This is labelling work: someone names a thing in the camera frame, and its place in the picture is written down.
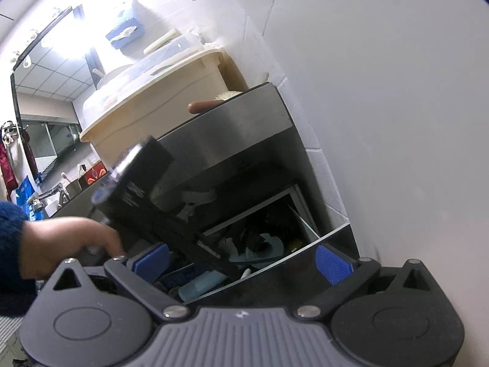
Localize blue tissue pack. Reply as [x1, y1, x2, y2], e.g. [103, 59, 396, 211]
[105, 0, 144, 50]

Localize white tube bottle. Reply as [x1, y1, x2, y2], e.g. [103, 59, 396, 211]
[178, 270, 227, 302]

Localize stainless steel counter edge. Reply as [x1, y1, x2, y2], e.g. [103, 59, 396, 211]
[56, 81, 295, 215]

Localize white hairbrush brown handle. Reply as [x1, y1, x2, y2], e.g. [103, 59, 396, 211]
[187, 91, 241, 114]

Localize black cabinet body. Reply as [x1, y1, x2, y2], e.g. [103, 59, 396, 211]
[152, 125, 326, 245]

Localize person left hand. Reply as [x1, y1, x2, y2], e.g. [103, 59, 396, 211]
[19, 217, 124, 279]

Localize dark blue sleeve forearm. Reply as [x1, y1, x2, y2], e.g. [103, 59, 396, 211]
[0, 201, 37, 318]

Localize black glossy drawer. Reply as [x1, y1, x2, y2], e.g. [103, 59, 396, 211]
[152, 223, 362, 302]

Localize large cream storage box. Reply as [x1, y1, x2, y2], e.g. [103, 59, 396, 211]
[80, 48, 228, 167]

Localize blue printed plastic bag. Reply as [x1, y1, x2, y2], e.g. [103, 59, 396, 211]
[15, 176, 42, 221]

